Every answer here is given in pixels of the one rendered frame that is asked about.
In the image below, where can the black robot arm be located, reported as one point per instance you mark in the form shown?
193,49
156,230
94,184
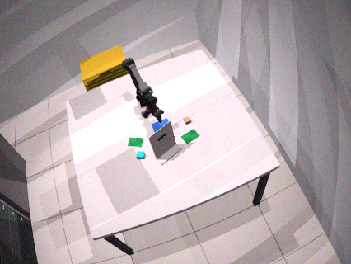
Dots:
144,95

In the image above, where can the blue flat square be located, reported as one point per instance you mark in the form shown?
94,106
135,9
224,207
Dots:
156,126

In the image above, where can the cyan block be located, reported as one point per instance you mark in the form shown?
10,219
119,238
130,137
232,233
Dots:
141,155

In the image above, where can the small orange block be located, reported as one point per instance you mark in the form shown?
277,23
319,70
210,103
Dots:
187,120

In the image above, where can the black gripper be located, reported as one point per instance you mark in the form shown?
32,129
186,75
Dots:
156,113

